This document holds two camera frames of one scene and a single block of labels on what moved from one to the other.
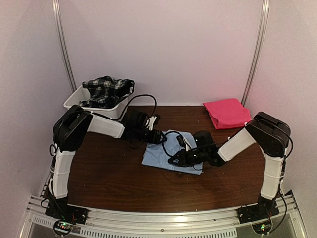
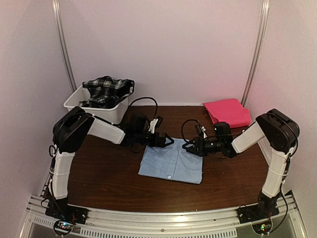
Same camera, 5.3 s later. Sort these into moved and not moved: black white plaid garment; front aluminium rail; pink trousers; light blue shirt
Moved: light blue shirt
Not moved: front aluminium rail; pink trousers; black white plaid garment
